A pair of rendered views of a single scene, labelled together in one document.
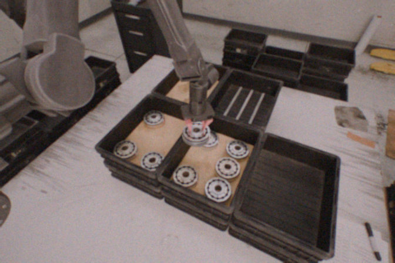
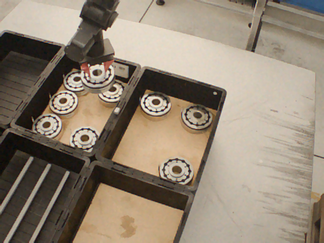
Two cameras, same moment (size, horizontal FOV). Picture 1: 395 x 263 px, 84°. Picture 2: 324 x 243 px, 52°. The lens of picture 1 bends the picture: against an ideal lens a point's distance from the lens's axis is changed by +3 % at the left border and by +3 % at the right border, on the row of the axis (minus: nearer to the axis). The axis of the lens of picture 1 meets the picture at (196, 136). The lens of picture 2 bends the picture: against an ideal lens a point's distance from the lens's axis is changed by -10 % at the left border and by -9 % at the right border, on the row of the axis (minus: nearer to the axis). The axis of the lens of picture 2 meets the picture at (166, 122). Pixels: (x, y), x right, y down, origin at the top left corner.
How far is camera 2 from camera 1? 130 cm
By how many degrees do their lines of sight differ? 77
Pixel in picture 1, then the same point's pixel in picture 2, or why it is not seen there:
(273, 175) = (13, 107)
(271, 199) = (25, 84)
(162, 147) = (150, 132)
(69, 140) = (298, 174)
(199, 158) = (97, 120)
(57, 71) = not seen: outside the picture
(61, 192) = (256, 110)
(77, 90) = not seen: outside the picture
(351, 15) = not seen: outside the picture
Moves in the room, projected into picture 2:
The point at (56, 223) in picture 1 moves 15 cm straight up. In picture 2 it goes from (240, 86) to (248, 61)
